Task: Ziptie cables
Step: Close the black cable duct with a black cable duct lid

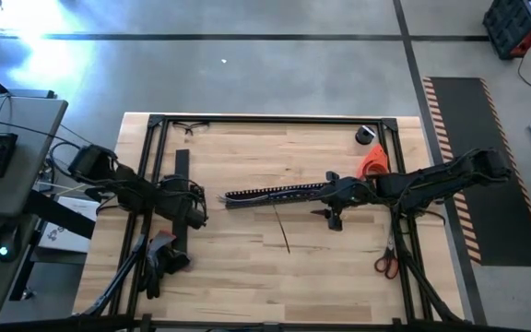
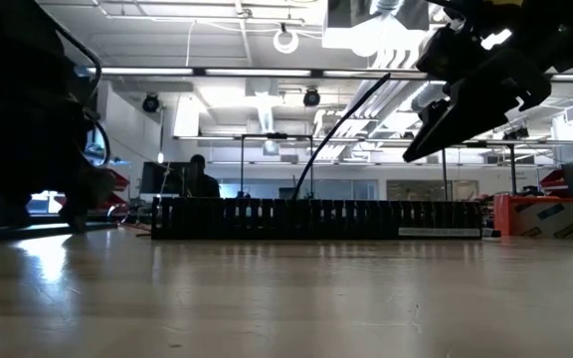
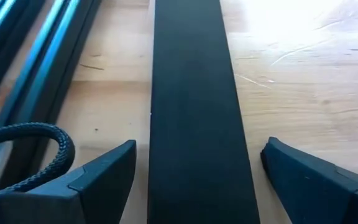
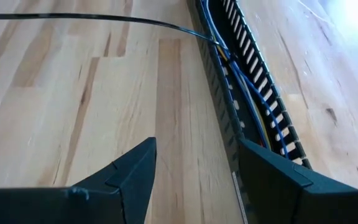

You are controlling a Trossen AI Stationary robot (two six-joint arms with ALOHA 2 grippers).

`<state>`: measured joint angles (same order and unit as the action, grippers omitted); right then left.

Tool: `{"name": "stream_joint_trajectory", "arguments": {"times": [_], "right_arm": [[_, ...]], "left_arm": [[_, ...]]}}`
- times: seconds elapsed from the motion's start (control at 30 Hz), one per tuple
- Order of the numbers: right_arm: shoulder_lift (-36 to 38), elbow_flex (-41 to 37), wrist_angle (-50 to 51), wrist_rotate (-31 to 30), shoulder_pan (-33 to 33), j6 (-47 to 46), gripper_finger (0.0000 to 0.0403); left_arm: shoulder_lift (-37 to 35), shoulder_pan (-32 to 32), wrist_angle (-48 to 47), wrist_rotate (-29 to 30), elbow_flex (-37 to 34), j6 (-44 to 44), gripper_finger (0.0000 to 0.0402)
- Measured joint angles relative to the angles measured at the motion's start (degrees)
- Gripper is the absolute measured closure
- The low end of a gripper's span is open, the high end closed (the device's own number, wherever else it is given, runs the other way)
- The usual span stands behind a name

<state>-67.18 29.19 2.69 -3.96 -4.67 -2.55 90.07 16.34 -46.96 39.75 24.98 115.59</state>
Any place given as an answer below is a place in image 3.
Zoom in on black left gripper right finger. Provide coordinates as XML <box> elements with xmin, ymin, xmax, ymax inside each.
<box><xmin>260</xmin><ymin>136</ymin><xmax>358</xmax><ymax>224</ymax></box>

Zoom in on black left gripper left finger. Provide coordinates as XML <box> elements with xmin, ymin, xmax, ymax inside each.
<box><xmin>29</xmin><ymin>139</ymin><xmax>137</xmax><ymax>224</ymax></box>

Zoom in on black braided camera cable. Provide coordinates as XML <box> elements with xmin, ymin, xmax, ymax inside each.
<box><xmin>0</xmin><ymin>122</ymin><xmax>76</xmax><ymax>193</ymax></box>

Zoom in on long black strip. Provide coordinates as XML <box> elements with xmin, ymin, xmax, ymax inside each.
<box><xmin>147</xmin><ymin>0</ymin><xmax>260</xmax><ymax>224</ymax></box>

